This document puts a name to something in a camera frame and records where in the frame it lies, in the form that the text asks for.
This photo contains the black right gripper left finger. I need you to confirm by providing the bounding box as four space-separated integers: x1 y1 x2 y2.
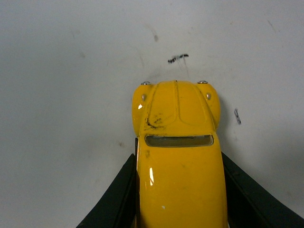
76 153 137 228

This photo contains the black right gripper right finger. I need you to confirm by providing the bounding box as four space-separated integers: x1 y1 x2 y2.
222 153 304 228

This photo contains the yellow beetle toy car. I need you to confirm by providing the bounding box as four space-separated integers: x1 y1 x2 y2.
132 80 228 228

